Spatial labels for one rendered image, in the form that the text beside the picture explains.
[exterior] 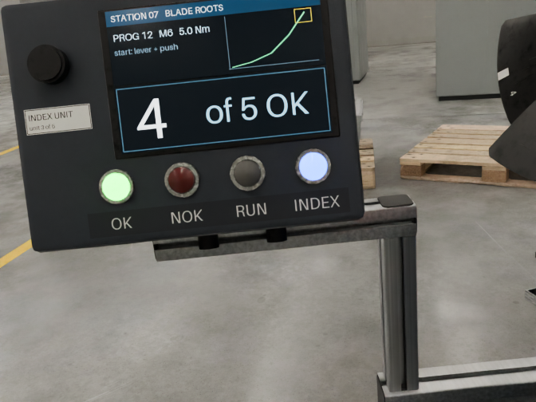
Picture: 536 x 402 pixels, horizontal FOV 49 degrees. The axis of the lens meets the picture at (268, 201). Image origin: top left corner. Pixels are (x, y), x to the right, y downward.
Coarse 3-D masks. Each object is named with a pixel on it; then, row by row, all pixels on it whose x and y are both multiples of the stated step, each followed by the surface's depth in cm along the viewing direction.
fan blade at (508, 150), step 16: (528, 112) 96; (512, 128) 97; (528, 128) 95; (496, 144) 98; (512, 144) 96; (528, 144) 94; (496, 160) 97; (512, 160) 95; (528, 160) 93; (528, 176) 92
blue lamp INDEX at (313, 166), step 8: (304, 152) 44; (312, 152) 44; (320, 152) 44; (296, 160) 45; (304, 160) 44; (312, 160) 44; (320, 160) 44; (328, 160) 44; (296, 168) 44; (304, 168) 44; (312, 168) 44; (320, 168) 44; (328, 168) 44; (304, 176) 44; (312, 176) 44; (320, 176) 44
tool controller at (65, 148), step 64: (64, 0) 44; (128, 0) 44; (192, 0) 44; (256, 0) 44; (320, 0) 44; (64, 64) 43; (128, 64) 44; (192, 64) 44; (256, 64) 44; (320, 64) 44; (64, 128) 44; (192, 128) 44; (256, 128) 44; (320, 128) 44; (64, 192) 45; (256, 192) 45; (320, 192) 45
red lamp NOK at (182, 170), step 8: (168, 168) 44; (176, 168) 44; (184, 168) 44; (192, 168) 44; (168, 176) 44; (176, 176) 44; (184, 176) 44; (192, 176) 44; (168, 184) 44; (176, 184) 44; (184, 184) 44; (192, 184) 44; (176, 192) 44; (184, 192) 44; (192, 192) 44
